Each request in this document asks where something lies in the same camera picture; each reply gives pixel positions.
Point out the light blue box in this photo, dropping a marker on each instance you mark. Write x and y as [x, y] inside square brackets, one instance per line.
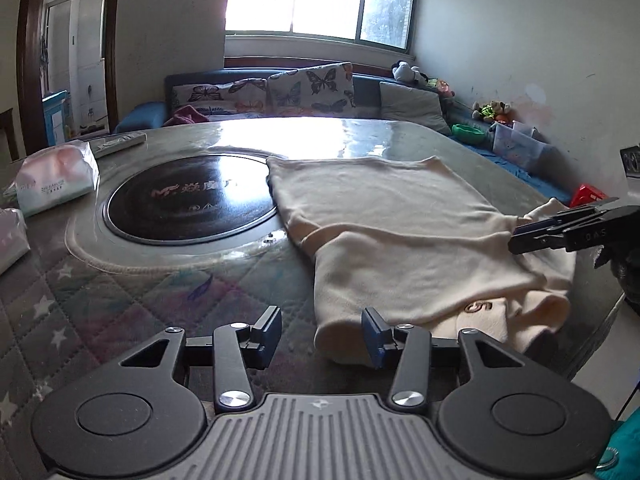
[55, 120]

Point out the brown wooden door frame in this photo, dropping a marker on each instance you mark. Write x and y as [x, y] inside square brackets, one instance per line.
[27, 60]

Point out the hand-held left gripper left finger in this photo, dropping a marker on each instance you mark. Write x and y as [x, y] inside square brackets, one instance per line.
[267, 335]

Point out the white tissue pack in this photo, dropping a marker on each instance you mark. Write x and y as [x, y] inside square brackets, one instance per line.
[52, 180]

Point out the blue cushion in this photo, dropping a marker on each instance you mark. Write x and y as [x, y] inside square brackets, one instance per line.
[140, 117]

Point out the red plastic box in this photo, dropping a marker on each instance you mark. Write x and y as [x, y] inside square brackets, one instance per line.
[587, 196]

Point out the green plastic bowl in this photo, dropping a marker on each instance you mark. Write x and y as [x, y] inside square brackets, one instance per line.
[468, 133]

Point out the pink cloth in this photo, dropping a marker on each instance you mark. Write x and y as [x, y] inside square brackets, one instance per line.
[185, 116]

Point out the square butterfly print pillow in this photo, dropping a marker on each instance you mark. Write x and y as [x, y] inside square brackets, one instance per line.
[310, 90]

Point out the black and white plush toy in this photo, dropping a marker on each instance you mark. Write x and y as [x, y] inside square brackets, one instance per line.
[406, 72]

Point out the cream knit garment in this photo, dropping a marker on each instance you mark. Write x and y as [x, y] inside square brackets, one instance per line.
[400, 220]

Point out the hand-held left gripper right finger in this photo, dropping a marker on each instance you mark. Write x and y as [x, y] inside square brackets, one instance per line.
[372, 336]

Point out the wide butterfly print pillow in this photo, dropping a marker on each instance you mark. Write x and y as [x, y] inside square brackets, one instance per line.
[220, 97]

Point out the teal cloth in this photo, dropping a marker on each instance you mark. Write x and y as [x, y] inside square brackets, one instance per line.
[625, 447]

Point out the colourful small toy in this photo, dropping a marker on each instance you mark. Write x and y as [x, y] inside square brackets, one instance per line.
[440, 87]

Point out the round black induction cooktop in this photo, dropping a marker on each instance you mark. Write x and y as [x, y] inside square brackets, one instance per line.
[190, 200]

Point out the dark wooden chair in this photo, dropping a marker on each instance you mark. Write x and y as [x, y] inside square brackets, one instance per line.
[7, 135]

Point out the green and brown plush toy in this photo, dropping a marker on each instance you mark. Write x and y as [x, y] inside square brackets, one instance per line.
[492, 111]

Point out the clear plastic storage box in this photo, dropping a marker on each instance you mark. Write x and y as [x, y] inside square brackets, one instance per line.
[517, 147]

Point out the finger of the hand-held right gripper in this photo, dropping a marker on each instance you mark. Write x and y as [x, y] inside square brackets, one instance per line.
[537, 223]
[540, 242]

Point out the grey pillow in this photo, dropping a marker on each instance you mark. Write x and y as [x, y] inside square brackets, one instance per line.
[412, 107]

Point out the pink tissue pack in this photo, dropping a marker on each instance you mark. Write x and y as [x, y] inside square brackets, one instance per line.
[10, 240]

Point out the blue sofa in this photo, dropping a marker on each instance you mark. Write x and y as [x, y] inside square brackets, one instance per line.
[367, 87]

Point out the grey remote control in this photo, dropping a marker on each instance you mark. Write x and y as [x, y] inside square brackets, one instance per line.
[120, 142]

